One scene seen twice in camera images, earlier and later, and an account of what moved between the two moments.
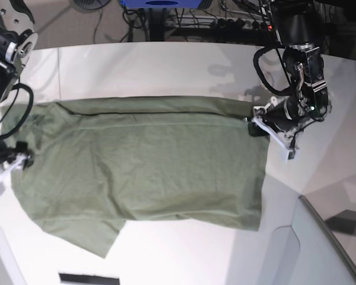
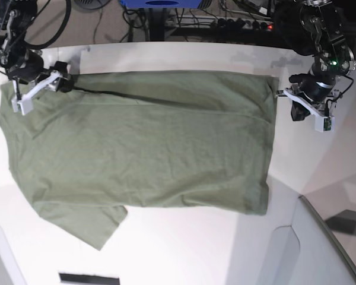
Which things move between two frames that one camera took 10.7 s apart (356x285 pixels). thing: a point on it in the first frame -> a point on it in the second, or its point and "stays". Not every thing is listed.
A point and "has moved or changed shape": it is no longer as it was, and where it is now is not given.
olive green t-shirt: x=97 y=162 has moved or changed shape
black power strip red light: x=240 y=24 stays
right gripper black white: x=283 y=120 -> x=314 y=92
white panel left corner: x=4 y=268 stays
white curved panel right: x=305 y=253 stays
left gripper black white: x=2 y=160 -> x=28 y=72
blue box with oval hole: x=161 y=4 stays
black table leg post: x=156 y=24 stays
